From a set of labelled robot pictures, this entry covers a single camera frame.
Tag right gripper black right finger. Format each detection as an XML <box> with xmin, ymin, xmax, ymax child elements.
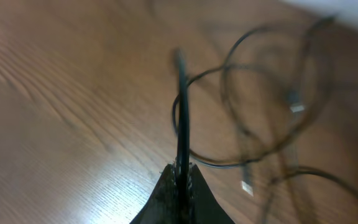
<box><xmin>189</xmin><ymin>165</ymin><xmax>234</xmax><ymax>224</ymax></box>

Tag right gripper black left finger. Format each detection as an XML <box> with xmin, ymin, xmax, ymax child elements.
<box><xmin>130</xmin><ymin>164</ymin><xmax>178</xmax><ymax>224</ymax></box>

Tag black thin usb cable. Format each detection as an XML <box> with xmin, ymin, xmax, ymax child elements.
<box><xmin>219</xmin><ymin>15</ymin><xmax>358</xmax><ymax>224</ymax></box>

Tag black braided usb cable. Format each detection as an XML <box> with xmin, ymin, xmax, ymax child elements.
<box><xmin>171</xmin><ymin>48</ymin><xmax>260</xmax><ymax>218</ymax></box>

